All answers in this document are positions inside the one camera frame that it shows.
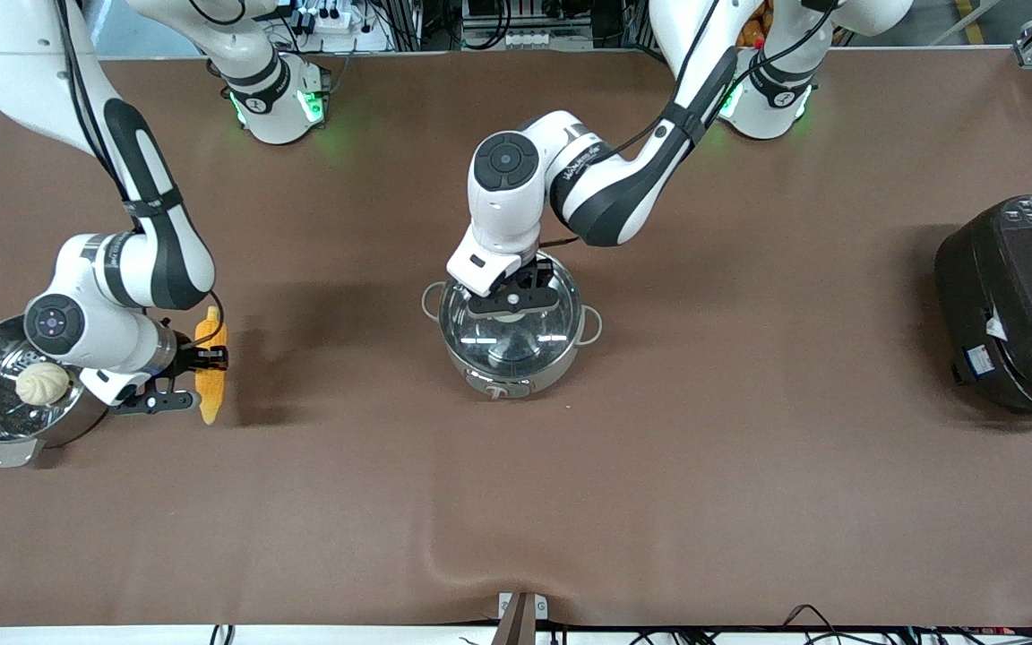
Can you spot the yellow corn cob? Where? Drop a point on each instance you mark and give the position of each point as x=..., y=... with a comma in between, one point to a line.
x=211, y=394

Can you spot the glass pot lid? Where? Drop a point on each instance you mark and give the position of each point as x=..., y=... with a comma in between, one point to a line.
x=516, y=345

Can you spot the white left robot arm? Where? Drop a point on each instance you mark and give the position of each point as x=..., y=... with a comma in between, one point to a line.
x=623, y=193

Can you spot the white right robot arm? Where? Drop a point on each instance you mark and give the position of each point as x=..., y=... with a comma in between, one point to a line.
x=158, y=260

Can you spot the grey electric cooking pot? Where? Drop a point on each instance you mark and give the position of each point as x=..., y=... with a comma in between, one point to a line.
x=516, y=381

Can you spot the white steamed bun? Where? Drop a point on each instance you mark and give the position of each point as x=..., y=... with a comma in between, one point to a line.
x=42, y=383

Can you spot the brown table mat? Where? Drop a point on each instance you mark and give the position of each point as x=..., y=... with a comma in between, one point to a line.
x=516, y=502

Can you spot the white power strip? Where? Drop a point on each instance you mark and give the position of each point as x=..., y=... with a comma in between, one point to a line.
x=529, y=39
x=328, y=18

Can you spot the pile of orange buns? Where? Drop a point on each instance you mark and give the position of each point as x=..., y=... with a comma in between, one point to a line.
x=753, y=31

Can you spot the black rice cooker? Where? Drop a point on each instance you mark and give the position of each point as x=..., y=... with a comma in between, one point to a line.
x=1018, y=313

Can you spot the metal table edge bracket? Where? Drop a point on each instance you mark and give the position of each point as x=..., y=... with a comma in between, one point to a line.
x=522, y=614

